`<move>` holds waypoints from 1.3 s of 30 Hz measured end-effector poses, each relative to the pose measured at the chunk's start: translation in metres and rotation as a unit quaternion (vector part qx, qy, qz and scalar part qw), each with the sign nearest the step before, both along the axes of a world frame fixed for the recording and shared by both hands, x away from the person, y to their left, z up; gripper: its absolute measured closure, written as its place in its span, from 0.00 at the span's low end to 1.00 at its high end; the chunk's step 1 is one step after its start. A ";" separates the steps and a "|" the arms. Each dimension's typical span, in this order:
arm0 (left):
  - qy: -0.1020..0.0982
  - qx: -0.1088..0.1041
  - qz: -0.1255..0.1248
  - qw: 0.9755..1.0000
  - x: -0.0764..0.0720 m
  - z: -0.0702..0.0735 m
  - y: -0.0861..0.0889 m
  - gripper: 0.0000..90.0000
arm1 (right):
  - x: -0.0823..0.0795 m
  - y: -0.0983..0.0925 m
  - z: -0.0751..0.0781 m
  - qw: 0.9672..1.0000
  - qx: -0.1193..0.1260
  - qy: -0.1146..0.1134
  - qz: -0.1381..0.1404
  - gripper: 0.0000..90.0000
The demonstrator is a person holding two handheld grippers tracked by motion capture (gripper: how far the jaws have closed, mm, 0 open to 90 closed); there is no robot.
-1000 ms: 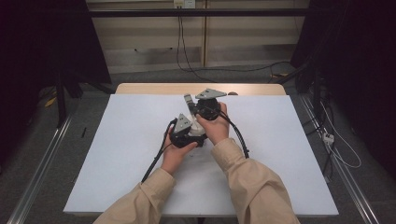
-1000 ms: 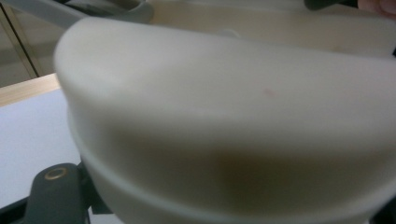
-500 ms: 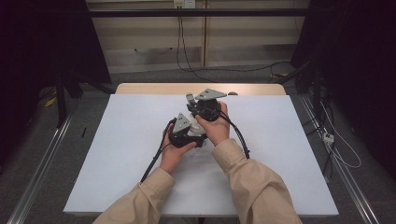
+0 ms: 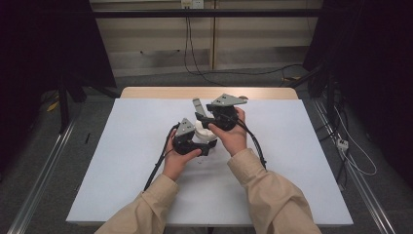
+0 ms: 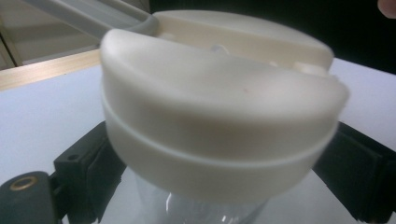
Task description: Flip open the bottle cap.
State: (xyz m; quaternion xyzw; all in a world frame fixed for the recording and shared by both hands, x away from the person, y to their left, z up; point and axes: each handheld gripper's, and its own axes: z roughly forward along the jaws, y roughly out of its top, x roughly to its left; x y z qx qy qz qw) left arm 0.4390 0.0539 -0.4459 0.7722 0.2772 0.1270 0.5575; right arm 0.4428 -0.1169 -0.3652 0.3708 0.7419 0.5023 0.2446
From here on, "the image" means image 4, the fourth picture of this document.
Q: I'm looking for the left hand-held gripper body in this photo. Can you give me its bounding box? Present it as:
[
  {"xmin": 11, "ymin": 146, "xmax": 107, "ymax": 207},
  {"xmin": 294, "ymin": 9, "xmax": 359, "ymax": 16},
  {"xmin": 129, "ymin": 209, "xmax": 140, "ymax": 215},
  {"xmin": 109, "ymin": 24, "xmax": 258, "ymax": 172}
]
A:
[{"xmin": 171, "ymin": 117, "xmax": 204, "ymax": 156}]

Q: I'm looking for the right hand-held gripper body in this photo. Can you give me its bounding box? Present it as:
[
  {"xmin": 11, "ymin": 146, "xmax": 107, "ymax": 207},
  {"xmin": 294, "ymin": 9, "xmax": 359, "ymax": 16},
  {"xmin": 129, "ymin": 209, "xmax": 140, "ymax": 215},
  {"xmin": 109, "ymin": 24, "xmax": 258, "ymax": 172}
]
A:
[{"xmin": 206, "ymin": 93, "xmax": 248, "ymax": 132}]

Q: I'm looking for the person's left hand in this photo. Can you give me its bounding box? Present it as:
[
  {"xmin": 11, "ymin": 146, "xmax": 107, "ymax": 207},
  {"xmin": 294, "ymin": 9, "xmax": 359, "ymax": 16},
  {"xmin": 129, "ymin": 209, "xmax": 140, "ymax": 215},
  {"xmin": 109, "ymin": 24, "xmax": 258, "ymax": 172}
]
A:
[{"xmin": 162, "ymin": 130, "xmax": 203, "ymax": 182}]

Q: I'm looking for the person's right hand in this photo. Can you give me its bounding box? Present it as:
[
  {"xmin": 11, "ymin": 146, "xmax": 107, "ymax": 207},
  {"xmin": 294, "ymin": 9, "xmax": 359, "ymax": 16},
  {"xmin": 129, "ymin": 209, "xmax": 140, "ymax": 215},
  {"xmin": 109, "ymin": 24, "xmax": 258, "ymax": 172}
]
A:
[{"xmin": 208, "ymin": 106, "xmax": 248, "ymax": 158}]

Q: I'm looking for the wooden table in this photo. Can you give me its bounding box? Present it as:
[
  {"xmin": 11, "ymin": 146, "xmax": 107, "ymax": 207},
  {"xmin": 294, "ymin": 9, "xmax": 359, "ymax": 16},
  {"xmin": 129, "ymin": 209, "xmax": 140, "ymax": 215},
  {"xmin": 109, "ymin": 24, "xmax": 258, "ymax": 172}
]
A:
[{"xmin": 120, "ymin": 86, "xmax": 299, "ymax": 100}]

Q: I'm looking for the white table cover sheet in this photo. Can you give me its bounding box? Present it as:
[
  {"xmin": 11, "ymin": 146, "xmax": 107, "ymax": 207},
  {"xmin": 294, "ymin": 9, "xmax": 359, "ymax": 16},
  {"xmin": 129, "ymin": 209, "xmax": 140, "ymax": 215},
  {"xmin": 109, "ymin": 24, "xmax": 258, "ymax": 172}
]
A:
[{"xmin": 65, "ymin": 97, "xmax": 355, "ymax": 227}]

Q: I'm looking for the black metal stand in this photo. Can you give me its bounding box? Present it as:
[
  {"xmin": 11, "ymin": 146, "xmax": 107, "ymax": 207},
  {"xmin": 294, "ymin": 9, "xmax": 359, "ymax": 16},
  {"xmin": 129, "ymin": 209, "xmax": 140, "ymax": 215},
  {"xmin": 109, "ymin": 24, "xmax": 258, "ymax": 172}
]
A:
[
  {"xmin": 57, "ymin": 76, "xmax": 87, "ymax": 135},
  {"xmin": 286, "ymin": 62, "xmax": 339, "ymax": 131}
]

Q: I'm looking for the black horizontal bar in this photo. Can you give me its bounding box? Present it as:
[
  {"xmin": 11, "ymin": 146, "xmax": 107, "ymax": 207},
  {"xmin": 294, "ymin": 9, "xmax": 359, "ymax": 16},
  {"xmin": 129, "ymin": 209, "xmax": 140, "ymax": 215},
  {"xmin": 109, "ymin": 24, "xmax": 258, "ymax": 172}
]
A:
[{"xmin": 92, "ymin": 9, "xmax": 323, "ymax": 19}]

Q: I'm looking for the white power strip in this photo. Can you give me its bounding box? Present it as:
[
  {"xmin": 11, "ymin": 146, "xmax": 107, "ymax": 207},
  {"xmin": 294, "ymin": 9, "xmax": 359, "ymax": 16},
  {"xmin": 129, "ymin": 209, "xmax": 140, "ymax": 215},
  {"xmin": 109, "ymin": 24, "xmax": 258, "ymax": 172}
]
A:
[{"xmin": 335, "ymin": 137, "xmax": 351, "ymax": 152}]

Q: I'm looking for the yellow floor tape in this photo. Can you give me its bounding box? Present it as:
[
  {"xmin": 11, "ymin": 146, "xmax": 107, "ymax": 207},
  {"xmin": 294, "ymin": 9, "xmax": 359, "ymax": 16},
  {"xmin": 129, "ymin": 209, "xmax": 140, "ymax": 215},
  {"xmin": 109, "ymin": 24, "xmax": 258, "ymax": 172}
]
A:
[{"xmin": 46, "ymin": 99, "xmax": 61, "ymax": 113}]

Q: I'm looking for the black curtain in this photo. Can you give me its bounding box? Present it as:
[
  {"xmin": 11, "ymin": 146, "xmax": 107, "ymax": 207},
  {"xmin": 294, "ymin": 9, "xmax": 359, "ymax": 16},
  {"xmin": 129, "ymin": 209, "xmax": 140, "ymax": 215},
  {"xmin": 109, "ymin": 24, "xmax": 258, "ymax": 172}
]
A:
[
  {"xmin": 0, "ymin": 0, "xmax": 117, "ymax": 170},
  {"xmin": 303, "ymin": 0, "xmax": 413, "ymax": 189}
]

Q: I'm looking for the left hand-held gripper black cable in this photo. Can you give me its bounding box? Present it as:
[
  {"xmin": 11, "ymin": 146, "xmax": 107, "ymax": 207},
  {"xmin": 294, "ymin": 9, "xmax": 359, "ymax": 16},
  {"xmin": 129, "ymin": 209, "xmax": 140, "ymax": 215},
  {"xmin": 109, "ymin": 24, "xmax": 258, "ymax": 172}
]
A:
[{"xmin": 143, "ymin": 122, "xmax": 180, "ymax": 192}]

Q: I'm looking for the hand-held gripper black cable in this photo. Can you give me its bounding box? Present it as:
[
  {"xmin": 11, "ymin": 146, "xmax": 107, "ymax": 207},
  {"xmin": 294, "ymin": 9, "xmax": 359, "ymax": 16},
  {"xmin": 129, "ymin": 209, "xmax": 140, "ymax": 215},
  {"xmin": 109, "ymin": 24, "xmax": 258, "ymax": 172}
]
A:
[
  {"xmin": 227, "ymin": 113, "xmax": 268, "ymax": 171},
  {"xmin": 143, "ymin": 122, "xmax": 180, "ymax": 192}
]

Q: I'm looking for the right hand-held gripper black cable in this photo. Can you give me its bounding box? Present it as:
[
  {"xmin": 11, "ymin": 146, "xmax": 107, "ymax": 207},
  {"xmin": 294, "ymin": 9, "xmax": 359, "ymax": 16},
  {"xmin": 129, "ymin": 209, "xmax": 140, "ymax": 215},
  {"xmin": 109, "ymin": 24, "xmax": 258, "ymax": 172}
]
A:
[{"xmin": 227, "ymin": 113, "xmax": 268, "ymax": 171}]

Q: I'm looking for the black wall cable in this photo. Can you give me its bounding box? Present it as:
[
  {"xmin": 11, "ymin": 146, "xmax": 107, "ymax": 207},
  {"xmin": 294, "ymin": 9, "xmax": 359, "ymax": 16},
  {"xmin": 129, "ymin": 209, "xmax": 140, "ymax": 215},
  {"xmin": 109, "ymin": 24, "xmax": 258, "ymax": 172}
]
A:
[
  {"xmin": 183, "ymin": 8, "xmax": 226, "ymax": 87},
  {"xmin": 187, "ymin": 16, "xmax": 305, "ymax": 77}
]

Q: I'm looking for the white wall socket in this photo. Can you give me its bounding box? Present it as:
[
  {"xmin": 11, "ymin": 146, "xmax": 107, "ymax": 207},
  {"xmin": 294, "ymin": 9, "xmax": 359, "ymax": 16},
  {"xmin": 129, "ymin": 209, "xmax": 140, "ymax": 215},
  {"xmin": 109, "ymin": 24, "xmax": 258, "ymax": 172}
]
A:
[{"xmin": 180, "ymin": 0, "xmax": 205, "ymax": 10}]

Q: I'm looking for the aluminium floor rail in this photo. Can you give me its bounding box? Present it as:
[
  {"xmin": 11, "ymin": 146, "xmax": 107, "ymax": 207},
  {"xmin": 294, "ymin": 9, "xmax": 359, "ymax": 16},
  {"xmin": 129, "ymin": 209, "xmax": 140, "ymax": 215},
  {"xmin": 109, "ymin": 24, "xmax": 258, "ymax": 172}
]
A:
[
  {"xmin": 6, "ymin": 120, "xmax": 78, "ymax": 234},
  {"xmin": 312, "ymin": 97, "xmax": 397, "ymax": 234}
]

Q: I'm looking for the white floor cable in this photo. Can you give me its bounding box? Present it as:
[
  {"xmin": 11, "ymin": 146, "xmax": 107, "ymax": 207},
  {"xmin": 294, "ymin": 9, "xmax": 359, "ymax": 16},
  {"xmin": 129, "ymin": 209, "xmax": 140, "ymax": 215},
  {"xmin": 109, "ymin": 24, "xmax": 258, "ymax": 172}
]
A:
[{"xmin": 333, "ymin": 105, "xmax": 378, "ymax": 177}]

